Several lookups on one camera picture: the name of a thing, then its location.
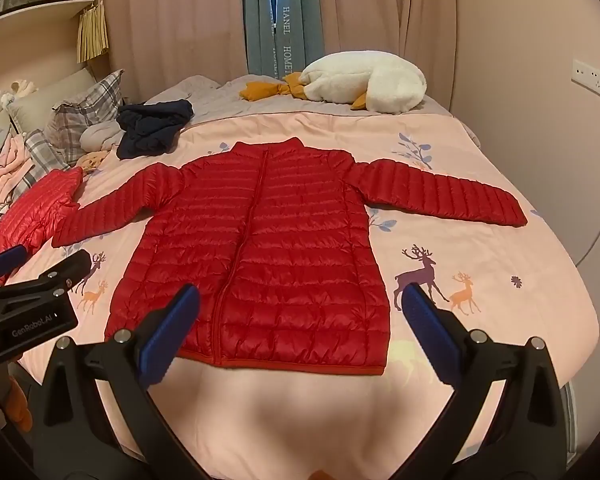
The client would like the teal curtain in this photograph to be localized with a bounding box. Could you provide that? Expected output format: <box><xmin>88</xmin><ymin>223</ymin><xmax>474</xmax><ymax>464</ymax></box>
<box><xmin>242</xmin><ymin>0</ymin><xmax>323</xmax><ymax>81</ymax></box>

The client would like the red down jacket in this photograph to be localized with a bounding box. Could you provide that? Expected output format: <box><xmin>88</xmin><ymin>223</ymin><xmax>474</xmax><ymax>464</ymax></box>
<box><xmin>51</xmin><ymin>136</ymin><xmax>529</xmax><ymax>377</ymax></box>

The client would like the light grey garment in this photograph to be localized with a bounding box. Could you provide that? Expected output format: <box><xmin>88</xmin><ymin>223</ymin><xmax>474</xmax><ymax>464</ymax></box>
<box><xmin>79</xmin><ymin>121</ymin><xmax>126</xmax><ymax>152</ymax></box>

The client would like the small plaid pillow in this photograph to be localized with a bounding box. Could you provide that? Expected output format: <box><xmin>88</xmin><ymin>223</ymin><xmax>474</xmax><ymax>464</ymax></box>
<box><xmin>24</xmin><ymin>129</ymin><xmax>81</xmax><ymax>183</ymax></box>

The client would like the white goose plush toy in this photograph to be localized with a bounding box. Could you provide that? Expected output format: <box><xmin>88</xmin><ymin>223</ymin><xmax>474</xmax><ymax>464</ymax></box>
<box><xmin>240</xmin><ymin>50</ymin><xmax>427</xmax><ymax>113</ymax></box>

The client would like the pink curtain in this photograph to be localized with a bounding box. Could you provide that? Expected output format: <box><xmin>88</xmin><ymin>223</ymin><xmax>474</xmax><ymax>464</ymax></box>
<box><xmin>316</xmin><ymin>0</ymin><xmax>458</xmax><ymax>91</ymax></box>
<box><xmin>102</xmin><ymin>0</ymin><xmax>248</xmax><ymax>106</ymax></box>

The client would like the navy blue garment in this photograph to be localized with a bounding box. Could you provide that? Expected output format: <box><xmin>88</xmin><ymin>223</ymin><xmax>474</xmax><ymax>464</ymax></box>
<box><xmin>116</xmin><ymin>99</ymin><xmax>195</xmax><ymax>160</ymax></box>

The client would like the orange fuzzy object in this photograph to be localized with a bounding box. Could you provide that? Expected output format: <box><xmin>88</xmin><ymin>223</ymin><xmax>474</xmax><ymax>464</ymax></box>
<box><xmin>7</xmin><ymin>377</ymin><xmax>33</xmax><ymax>433</ymax></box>

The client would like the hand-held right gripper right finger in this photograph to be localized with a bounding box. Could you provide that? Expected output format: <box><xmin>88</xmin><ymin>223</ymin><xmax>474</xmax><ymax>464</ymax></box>
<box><xmin>395</xmin><ymin>282</ymin><xmax>568</xmax><ymax>480</ymax></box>

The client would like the pink deer print duvet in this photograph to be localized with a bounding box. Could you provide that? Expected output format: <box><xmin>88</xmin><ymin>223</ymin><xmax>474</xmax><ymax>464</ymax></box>
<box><xmin>10</xmin><ymin>110</ymin><xmax>596</xmax><ymax>480</ymax></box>

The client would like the yellow hanging tassel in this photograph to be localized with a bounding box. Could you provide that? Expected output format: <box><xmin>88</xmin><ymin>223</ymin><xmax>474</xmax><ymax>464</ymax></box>
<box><xmin>76</xmin><ymin>0</ymin><xmax>110</xmax><ymax>64</ymax></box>

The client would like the pile of pink clothes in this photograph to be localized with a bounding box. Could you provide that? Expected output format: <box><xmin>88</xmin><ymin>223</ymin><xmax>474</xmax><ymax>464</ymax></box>
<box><xmin>0</xmin><ymin>132</ymin><xmax>36</xmax><ymax>206</ymax></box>

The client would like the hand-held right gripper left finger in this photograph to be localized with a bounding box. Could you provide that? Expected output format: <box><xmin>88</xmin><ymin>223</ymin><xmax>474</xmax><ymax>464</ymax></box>
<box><xmin>42</xmin><ymin>284</ymin><xmax>201</xmax><ymax>480</ymax></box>

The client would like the beige plush toy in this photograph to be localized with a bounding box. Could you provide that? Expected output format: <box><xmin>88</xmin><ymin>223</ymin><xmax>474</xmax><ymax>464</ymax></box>
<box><xmin>7</xmin><ymin>79</ymin><xmax>38</xmax><ymax>98</ymax></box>

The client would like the large plaid pillow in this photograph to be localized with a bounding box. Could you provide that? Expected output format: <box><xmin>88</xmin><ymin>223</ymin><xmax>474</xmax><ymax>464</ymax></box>
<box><xmin>45</xmin><ymin>69</ymin><xmax>126</xmax><ymax>161</ymax></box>

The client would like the folded pink-red down jacket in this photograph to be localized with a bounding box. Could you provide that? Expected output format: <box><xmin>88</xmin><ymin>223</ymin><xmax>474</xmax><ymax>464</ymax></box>
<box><xmin>0</xmin><ymin>166</ymin><xmax>84</xmax><ymax>286</ymax></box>

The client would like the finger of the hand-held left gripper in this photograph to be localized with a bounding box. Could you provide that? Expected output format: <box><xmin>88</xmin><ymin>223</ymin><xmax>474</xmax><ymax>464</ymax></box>
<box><xmin>0</xmin><ymin>244</ymin><xmax>29</xmax><ymax>286</ymax></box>
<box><xmin>0</xmin><ymin>249</ymin><xmax>92</xmax><ymax>303</ymax></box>

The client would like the white wall socket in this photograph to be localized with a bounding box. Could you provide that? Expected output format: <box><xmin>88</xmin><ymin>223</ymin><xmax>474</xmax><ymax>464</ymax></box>
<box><xmin>571</xmin><ymin>58</ymin><xmax>600</xmax><ymax>98</ymax></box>

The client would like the small orange plush toy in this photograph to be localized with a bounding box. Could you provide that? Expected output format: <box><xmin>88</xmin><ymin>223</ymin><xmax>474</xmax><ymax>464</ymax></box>
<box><xmin>76</xmin><ymin>151</ymin><xmax>106</xmax><ymax>176</ymax></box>

